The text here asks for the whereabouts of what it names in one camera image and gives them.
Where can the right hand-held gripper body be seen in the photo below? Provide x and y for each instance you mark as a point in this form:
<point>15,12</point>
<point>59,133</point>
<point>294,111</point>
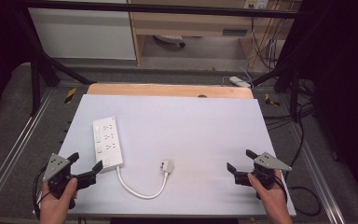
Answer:
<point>265,169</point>

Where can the person's left hand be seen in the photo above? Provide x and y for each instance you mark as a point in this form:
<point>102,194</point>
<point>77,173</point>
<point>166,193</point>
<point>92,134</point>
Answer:
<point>54,208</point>

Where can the chair base with caster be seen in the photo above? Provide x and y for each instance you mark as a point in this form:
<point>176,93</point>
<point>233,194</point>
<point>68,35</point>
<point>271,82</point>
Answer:
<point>169,39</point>

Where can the person's right hand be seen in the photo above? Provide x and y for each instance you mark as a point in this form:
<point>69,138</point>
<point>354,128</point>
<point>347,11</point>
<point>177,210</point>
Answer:
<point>273,199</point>

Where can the black curtain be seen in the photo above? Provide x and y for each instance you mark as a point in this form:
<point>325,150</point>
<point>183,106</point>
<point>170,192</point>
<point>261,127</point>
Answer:
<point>0,46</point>
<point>345,77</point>

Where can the wooden desk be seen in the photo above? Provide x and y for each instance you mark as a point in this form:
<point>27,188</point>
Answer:
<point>192,23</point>

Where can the black metal frame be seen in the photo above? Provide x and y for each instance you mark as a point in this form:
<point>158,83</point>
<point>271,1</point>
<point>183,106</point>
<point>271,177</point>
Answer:
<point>167,8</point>

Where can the white plug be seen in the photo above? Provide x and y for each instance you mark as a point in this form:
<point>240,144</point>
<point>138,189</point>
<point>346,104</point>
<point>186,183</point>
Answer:
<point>167,165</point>

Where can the small white floor power strip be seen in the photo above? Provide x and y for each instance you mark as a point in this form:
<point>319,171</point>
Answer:
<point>240,81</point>

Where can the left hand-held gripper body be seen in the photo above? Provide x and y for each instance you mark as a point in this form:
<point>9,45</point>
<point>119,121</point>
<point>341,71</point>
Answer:
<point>56,165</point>

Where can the aluminium rail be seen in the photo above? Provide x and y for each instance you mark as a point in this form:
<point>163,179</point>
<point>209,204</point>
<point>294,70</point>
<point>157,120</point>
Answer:
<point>15,146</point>
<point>320,183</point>

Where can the white cabinet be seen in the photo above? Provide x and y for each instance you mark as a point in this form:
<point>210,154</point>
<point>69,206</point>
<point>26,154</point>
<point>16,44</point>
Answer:
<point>84,34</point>

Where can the white wall outlet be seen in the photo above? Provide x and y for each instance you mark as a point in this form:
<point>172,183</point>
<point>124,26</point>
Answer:
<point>256,3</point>

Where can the wooden board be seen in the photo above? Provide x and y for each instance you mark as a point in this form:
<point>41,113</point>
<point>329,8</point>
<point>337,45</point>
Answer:
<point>167,90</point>

